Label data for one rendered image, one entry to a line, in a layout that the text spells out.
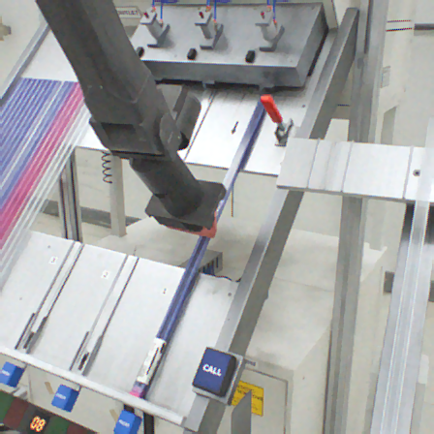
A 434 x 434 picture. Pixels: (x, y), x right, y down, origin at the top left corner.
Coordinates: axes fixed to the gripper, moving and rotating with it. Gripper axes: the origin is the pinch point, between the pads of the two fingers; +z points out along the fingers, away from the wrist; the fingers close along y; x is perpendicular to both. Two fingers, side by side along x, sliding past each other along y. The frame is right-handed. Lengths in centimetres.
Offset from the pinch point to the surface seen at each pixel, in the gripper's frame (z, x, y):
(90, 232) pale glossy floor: 177, -61, 180
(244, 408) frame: 1.0, 21.9, -14.3
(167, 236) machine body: 56, -20, 45
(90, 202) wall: 175, -79, 189
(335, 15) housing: -2.7, -40.6, -7.9
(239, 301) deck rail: -0.2, 9.3, -9.1
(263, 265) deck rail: 1.1, 3.1, -10.0
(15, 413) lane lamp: 2.1, 33.2, 18.9
